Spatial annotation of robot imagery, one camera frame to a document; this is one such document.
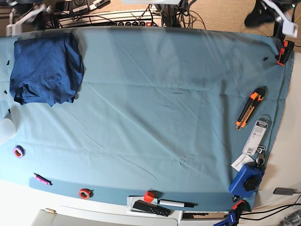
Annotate white paper card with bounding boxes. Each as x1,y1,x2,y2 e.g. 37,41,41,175
231,154,254,172

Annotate red tape roll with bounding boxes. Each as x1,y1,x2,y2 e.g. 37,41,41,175
79,188,93,200

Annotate pink marker pen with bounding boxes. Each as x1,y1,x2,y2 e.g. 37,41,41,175
33,173,52,186

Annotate blue box black knob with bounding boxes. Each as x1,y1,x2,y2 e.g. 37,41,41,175
229,164,264,198

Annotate purple tape roll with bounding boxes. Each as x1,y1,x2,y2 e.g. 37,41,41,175
13,145,25,158

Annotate orange black utility knife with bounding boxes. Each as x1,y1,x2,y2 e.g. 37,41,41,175
235,86,268,130

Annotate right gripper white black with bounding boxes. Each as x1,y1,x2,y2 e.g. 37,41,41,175
6,3,51,37

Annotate blue spring clamp top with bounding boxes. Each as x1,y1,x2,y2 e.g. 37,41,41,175
272,22,285,40

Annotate white packaged item blister card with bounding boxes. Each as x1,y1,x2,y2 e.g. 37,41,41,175
242,114,270,156

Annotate black remote control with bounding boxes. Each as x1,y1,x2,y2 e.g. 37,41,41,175
133,200,172,217

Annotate blue black clamp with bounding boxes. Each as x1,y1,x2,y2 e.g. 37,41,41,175
214,211,240,226

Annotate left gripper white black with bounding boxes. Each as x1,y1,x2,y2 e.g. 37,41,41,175
244,0,298,38

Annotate metal carabiner keys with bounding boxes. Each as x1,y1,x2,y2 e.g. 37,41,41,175
256,145,266,169

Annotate white power strip red switch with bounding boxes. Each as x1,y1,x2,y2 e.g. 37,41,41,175
90,21,160,27

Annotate orange black clamp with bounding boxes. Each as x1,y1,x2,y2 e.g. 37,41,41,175
277,40,295,66
232,200,246,210

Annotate white black marker pen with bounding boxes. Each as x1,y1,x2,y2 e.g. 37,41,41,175
158,199,196,208

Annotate white paper roll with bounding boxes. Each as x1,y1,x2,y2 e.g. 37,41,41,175
0,118,16,145

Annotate black foot pedal start label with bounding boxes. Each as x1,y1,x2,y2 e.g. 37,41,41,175
70,0,89,14

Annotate light blue table cloth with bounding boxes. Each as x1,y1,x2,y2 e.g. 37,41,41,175
0,27,294,211

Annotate orange black lower clamp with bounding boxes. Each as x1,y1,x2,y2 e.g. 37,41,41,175
232,200,246,210

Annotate white book under remote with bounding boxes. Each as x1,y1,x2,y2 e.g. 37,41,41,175
126,195,183,222

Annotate red cube block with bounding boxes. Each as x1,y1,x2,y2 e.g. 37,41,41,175
143,191,155,203

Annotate dark blue t-shirt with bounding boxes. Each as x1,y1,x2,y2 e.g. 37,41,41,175
9,32,84,106

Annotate grey adapter box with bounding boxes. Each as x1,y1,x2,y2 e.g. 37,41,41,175
273,187,295,196

